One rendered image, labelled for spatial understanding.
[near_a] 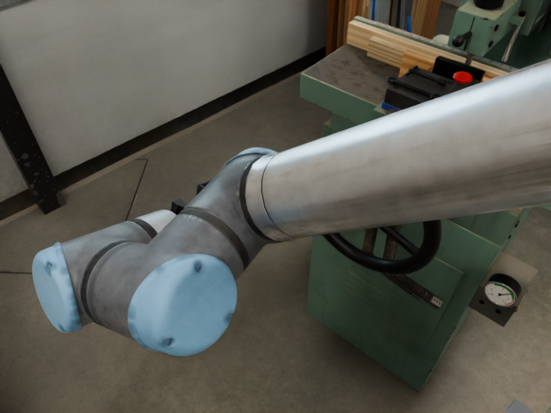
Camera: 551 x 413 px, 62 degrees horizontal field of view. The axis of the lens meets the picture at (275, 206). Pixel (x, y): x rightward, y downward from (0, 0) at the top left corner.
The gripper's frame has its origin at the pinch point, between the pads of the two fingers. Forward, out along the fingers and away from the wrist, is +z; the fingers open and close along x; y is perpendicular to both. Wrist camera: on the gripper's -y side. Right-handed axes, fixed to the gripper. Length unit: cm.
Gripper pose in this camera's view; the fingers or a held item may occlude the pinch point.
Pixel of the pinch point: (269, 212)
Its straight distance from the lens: 75.2
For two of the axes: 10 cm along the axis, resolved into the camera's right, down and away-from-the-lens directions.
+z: 6.2, -2.7, 7.4
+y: 2.2, -8.4, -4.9
